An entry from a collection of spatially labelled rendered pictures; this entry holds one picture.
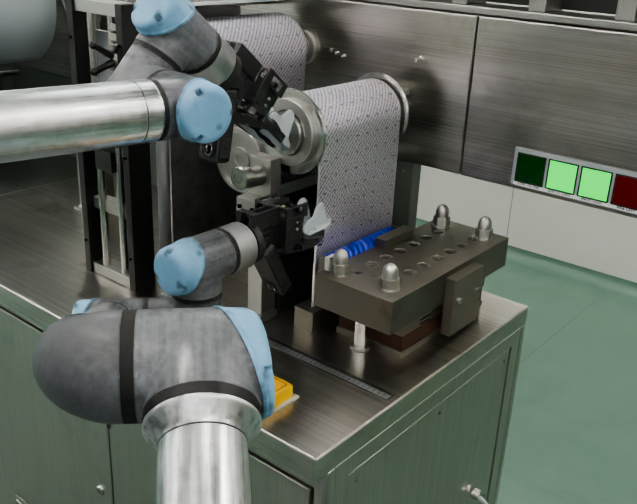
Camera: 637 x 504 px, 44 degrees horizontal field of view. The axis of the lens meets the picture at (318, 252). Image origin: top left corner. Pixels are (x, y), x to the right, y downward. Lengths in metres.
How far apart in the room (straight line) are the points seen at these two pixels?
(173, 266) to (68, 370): 0.37
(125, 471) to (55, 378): 0.79
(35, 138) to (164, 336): 0.26
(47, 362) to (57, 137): 0.24
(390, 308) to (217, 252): 0.30
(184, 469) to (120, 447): 0.84
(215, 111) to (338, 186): 0.47
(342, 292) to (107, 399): 0.62
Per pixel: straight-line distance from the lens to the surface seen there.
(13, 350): 1.78
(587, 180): 1.45
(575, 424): 2.97
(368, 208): 1.49
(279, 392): 1.21
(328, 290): 1.34
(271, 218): 1.25
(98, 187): 1.60
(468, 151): 1.55
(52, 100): 0.90
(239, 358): 0.78
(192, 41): 1.11
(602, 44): 1.42
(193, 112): 0.95
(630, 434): 2.99
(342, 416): 1.21
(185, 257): 1.13
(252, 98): 1.22
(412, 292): 1.30
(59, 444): 1.77
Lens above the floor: 1.58
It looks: 23 degrees down
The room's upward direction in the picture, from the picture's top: 3 degrees clockwise
